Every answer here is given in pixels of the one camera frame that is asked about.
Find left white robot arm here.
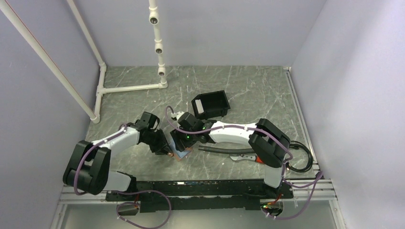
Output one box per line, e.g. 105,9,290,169
63,112,173,200

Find red handled pruning shears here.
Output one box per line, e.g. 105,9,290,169
230,154,263,164

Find black corrugated hose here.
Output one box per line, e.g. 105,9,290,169
198,145,257,156

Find coiled black cable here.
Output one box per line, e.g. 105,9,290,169
286,140,314,173

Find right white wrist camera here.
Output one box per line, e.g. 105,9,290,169
171,111,185,121

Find white pvc pipe frame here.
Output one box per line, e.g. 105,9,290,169
0,0,169,124

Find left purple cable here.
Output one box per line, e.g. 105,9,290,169
73,124,173,229

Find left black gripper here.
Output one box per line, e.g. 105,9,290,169
143,128,172,156

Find purple cable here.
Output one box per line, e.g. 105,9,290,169
165,105,324,221
73,124,173,229

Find brown leather card holder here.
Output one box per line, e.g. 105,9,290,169
167,147,193,161

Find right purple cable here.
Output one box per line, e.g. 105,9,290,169
165,105,324,221

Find black plastic card tray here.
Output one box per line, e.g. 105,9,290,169
192,90,231,120

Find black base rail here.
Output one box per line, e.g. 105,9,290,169
106,178,293,213

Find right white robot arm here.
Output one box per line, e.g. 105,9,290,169
166,112,292,198

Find aluminium frame rail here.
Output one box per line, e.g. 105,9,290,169
282,66,338,203

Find white cards in tray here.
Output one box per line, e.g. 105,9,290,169
195,100,204,115

